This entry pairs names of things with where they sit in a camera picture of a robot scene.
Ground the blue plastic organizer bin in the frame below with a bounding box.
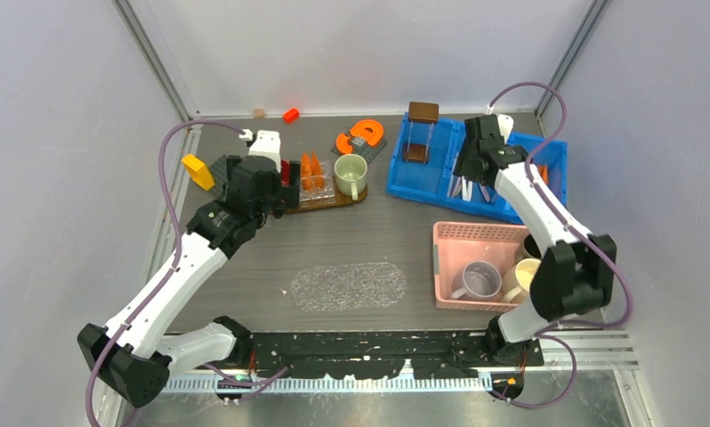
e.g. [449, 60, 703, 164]
[386, 113, 569, 224]

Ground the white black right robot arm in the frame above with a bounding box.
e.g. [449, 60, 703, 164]
[453, 115, 617, 366]

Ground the cream yellow mug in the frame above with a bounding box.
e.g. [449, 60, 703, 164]
[500, 258, 541, 304]

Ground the small red block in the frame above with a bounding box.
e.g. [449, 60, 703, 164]
[282, 108, 300, 125]

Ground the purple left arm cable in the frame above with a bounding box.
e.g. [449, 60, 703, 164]
[84, 120, 253, 427]

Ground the dark grey studded baseplate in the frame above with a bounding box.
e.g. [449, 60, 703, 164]
[209, 156, 230, 186]

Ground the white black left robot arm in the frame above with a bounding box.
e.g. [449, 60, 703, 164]
[77, 129, 300, 408]

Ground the white toothbrush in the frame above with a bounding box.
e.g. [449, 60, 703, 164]
[460, 179, 473, 201]

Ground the grey baseplate with orange track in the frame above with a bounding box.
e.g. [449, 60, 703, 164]
[331, 119, 386, 163]

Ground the black mug in basket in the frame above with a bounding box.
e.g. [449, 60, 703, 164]
[514, 234, 542, 262]

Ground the yellow toy block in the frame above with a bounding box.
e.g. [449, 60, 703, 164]
[182, 154, 216, 191]

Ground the light green mug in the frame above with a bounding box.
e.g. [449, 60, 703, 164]
[334, 154, 368, 202]

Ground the lilac translucent mug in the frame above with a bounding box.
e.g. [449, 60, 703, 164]
[450, 261, 502, 302]

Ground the brown oval wooden tray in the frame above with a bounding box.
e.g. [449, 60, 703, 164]
[286, 187, 368, 214]

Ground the pink plastic basket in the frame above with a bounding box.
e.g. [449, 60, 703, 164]
[433, 222, 528, 312]

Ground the clear holder with brown lid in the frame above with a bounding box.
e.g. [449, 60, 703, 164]
[403, 101, 440, 164]

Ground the clear glass toothbrush holder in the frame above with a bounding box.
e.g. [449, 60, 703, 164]
[300, 160, 335, 200]

